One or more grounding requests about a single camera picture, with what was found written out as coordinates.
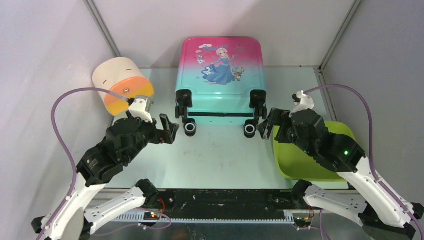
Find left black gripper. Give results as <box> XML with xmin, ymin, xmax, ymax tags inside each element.
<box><xmin>125</xmin><ymin>108</ymin><xmax>180</xmax><ymax>163</ymax></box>

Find pink teal cartoon suitcase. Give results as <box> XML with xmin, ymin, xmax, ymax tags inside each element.
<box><xmin>175</xmin><ymin>37</ymin><xmax>267</xmax><ymax>139</ymax></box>

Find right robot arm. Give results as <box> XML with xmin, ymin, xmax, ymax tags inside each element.
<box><xmin>257</xmin><ymin>108</ymin><xmax>424</xmax><ymax>240</ymax></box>

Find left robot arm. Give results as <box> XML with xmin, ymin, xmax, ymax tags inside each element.
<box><xmin>31</xmin><ymin>114</ymin><xmax>180</xmax><ymax>240</ymax></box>

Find lime green plastic tray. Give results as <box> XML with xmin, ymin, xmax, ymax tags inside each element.
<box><xmin>271</xmin><ymin>126</ymin><xmax>344</xmax><ymax>182</ymax></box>

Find cream orange cylindrical container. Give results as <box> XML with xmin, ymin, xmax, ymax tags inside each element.
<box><xmin>92</xmin><ymin>57</ymin><xmax>155</xmax><ymax>99</ymax></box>

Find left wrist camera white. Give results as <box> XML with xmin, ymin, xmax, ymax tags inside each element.
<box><xmin>128</xmin><ymin>95</ymin><xmax>153</xmax><ymax>123</ymax></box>

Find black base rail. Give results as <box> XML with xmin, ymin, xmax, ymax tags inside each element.
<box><xmin>144</xmin><ymin>188</ymin><xmax>310</xmax><ymax>220</ymax></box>

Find grey cable duct strip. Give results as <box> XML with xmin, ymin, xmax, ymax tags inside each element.
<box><xmin>111</xmin><ymin>211</ymin><xmax>295</xmax><ymax>224</ymax></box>

